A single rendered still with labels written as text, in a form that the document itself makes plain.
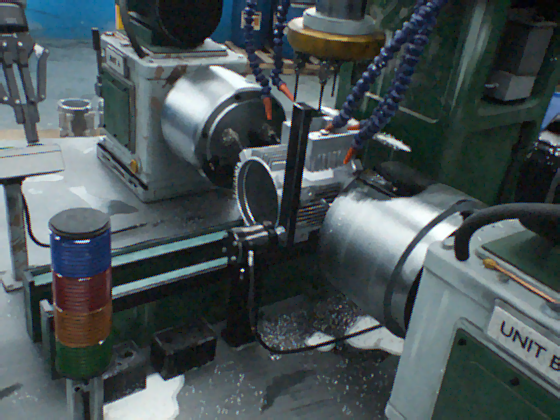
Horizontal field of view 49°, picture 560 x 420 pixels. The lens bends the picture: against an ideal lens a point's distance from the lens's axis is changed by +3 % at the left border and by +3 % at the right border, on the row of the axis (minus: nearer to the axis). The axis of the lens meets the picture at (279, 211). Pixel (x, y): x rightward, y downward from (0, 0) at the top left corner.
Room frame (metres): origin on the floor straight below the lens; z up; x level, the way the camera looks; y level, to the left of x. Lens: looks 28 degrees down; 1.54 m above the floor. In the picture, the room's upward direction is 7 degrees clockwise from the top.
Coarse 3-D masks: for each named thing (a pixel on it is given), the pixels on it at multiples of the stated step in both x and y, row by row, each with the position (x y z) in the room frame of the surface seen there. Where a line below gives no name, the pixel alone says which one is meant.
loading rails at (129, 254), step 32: (224, 224) 1.08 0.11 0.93; (128, 256) 0.93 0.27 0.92; (160, 256) 0.95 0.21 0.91; (192, 256) 0.99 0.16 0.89; (224, 256) 1.04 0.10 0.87; (288, 256) 1.01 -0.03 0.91; (32, 288) 0.81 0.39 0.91; (128, 288) 0.83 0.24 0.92; (160, 288) 0.84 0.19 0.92; (192, 288) 0.88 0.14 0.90; (224, 288) 0.92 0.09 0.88; (288, 288) 1.02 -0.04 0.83; (320, 288) 1.05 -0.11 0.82; (32, 320) 0.81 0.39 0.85; (128, 320) 0.81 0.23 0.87; (160, 320) 0.84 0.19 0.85
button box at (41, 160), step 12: (48, 144) 1.02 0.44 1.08; (0, 156) 0.96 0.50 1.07; (12, 156) 0.97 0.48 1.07; (24, 156) 0.99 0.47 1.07; (36, 156) 1.00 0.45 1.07; (48, 156) 1.01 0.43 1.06; (60, 156) 1.02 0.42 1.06; (0, 168) 0.95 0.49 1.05; (12, 168) 0.96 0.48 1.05; (24, 168) 0.97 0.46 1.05; (36, 168) 0.99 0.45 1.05; (48, 168) 1.00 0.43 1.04; (60, 168) 1.01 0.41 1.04
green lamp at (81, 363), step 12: (108, 336) 0.53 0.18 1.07; (60, 348) 0.51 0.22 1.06; (72, 348) 0.51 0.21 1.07; (84, 348) 0.51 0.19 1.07; (96, 348) 0.51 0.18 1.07; (108, 348) 0.53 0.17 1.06; (60, 360) 0.51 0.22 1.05; (72, 360) 0.51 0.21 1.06; (84, 360) 0.51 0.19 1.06; (96, 360) 0.51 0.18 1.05; (108, 360) 0.53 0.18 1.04; (72, 372) 0.51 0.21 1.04; (84, 372) 0.51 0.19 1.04; (96, 372) 0.51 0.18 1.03
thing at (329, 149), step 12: (312, 120) 1.18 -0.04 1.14; (324, 120) 1.19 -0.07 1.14; (288, 132) 1.12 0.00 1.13; (312, 132) 1.18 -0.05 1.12; (324, 132) 1.13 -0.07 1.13; (336, 132) 1.18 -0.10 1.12; (348, 132) 1.13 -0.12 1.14; (312, 144) 1.06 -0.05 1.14; (324, 144) 1.07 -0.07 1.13; (336, 144) 1.09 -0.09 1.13; (348, 144) 1.11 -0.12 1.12; (312, 156) 1.06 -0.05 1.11; (324, 156) 1.07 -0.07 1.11; (336, 156) 1.10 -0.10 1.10; (312, 168) 1.06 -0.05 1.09; (324, 168) 1.08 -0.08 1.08
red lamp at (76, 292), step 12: (60, 276) 0.51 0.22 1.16; (96, 276) 0.52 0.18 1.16; (108, 276) 0.53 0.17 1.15; (60, 288) 0.51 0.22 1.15; (72, 288) 0.51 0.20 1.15; (84, 288) 0.51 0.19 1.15; (96, 288) 0.52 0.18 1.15; (108, 288) 0.53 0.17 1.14; (60, 300) 0.51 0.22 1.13; (72, 300) 0.51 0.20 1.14; (84, 300) 0.51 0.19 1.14; (96, 300) 0.52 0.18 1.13; (108, 300) 0.53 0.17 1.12; (72, 312) 0.51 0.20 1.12
